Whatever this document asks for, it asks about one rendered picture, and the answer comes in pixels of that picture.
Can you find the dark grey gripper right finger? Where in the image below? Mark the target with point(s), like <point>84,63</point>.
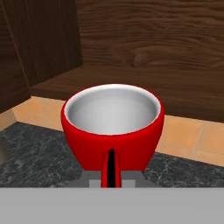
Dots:
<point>132,178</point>

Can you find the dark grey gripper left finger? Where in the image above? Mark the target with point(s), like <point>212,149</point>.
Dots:
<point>91,179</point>

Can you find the red cup with white inside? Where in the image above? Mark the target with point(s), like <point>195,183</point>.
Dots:
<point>87,145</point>

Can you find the dark wooden open cabinet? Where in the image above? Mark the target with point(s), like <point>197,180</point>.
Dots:
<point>151,58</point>

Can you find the dark wooden cabinet door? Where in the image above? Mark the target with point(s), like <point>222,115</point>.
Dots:
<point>38,40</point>

